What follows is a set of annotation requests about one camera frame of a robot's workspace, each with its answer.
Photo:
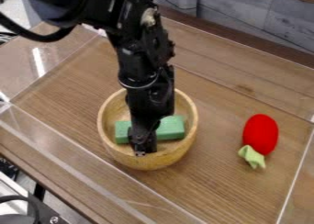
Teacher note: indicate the brown wooden bowl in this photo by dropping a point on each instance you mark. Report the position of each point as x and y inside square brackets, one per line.
[172, 150]

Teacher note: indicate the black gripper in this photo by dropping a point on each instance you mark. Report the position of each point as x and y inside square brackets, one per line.
[150, 101]

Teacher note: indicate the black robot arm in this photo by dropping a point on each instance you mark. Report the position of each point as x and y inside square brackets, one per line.
[141, 40]

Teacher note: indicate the green rectangular block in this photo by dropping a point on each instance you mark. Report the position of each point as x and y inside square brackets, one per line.
[172, 129]

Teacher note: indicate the black metal bracket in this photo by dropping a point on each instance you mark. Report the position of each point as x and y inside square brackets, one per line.
[49, 216]

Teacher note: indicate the red plush tomato toy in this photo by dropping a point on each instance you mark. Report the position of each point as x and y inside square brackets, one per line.
[260, 140]

